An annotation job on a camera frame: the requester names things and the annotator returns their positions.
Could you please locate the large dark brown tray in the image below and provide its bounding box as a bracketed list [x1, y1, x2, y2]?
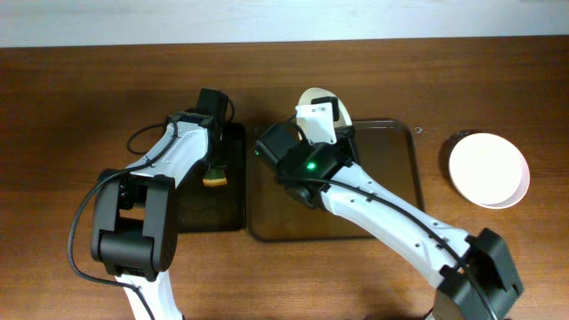
[246, 119, 425, 242]

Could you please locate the yellow sponge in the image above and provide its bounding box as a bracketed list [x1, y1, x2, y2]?
[202, 165, 228, 188]

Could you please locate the white plate with orange sauce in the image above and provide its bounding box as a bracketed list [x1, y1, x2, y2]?
[298, 87, 352, 128]

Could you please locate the small dark brown tray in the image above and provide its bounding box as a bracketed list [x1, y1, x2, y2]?
[176, 123, 246, 234]

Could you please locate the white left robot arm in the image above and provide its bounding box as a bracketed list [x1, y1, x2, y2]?
[91, 88, 235, 319]

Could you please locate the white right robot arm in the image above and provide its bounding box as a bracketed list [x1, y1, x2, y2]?
[254, 100, 524, 320]

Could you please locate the white plate with brown smear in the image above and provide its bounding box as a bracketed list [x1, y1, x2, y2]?
[448, 132, 531, 210]

